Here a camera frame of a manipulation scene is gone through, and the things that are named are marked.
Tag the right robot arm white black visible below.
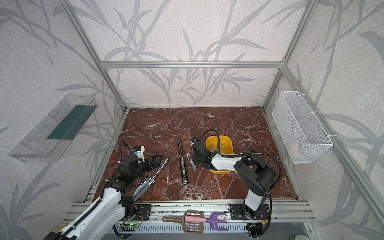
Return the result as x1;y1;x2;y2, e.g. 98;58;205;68
191;141;281;214

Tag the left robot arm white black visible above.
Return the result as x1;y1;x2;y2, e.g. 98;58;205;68
45;154;162;240

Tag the yellow plastic tray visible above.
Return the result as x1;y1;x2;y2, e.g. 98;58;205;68
206;136;235;175

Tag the small circuit board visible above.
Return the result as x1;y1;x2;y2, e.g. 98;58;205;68
120;223;141;232

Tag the purple plastic fork tool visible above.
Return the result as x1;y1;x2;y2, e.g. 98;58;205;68
206;212;228;232

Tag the brown slotted spatula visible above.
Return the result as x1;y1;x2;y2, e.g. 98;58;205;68
162;210;204;233

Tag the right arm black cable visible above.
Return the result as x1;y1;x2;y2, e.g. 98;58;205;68
197;129;284;238

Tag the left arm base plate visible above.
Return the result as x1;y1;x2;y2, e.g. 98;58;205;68
129;204;152;222

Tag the pink handle tool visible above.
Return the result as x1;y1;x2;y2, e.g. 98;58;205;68
185;215;206;223

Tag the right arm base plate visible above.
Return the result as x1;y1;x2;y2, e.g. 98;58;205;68
228;203;270;221

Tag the clear plastic wall bin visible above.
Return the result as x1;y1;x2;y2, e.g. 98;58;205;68
9;94;98;163

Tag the white wire mesh basket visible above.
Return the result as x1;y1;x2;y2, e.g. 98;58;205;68
272;91;333;164

